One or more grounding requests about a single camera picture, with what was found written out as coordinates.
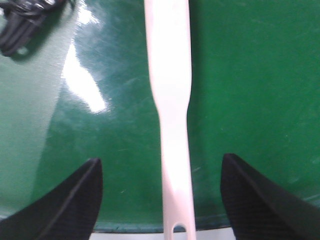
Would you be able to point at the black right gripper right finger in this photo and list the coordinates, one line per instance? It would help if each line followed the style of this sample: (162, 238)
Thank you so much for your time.
(259, 209)

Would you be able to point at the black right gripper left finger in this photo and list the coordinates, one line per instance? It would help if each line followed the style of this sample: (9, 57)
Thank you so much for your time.
(68, 212)

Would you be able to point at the pink hand brush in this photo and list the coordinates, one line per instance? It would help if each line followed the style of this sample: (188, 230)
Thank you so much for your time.
(168, 39)

